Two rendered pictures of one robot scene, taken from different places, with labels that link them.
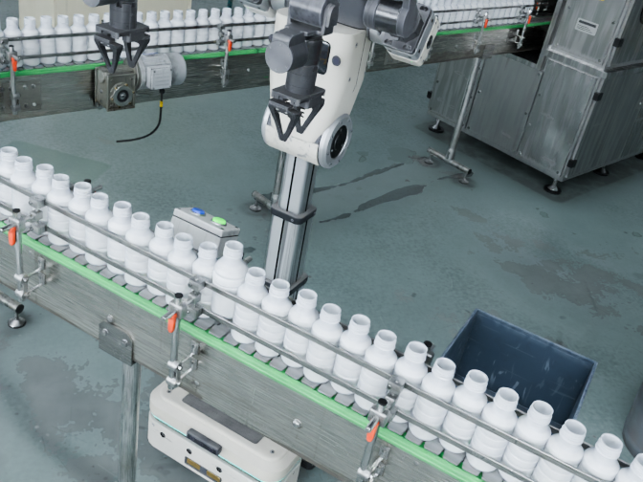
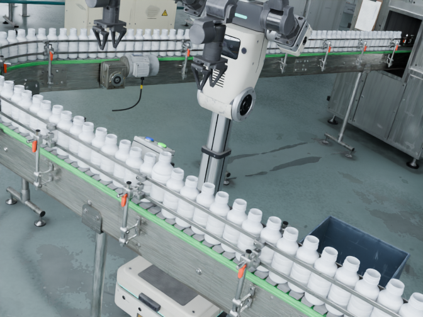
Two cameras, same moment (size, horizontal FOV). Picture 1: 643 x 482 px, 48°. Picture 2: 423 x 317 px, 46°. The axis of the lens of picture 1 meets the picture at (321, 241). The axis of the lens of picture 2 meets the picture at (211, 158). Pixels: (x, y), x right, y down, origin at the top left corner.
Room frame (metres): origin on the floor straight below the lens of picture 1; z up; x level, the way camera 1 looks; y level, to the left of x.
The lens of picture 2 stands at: (-0.17, -0.16, 1.91)
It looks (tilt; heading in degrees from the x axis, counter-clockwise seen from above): 26 degrees down; 8
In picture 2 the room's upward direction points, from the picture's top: 10 degrees clockwise
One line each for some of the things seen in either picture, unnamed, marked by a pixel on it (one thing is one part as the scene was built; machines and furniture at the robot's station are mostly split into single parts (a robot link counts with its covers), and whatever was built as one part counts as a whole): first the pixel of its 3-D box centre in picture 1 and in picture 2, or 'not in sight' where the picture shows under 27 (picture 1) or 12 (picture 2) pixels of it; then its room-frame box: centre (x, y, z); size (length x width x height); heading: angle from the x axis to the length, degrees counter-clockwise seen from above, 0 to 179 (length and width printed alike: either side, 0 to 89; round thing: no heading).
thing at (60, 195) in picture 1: (61, 209); (65, 133); (1.39, 0.60, 1.08); 0.06 x 0.06 x 0.17
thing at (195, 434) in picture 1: (262, 383); (192, 269); (1.88, 0.10, 0.24); 0.68 x 0.53 x 0.41; 156
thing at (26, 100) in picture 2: not in sight; (26, 111); (1.49, 0.81, 1.08); 0.06 x 0.06 x 0.17
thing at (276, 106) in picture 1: (290, 117); (204, 75); (1.32, 0.11, 1.44); 0.07 x 0.07 x 0.09; 65
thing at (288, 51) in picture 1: (299, 34); (210, 22); (1.30, 0.11, 1.60); 0.12 x 0.09 x 0.12; 156
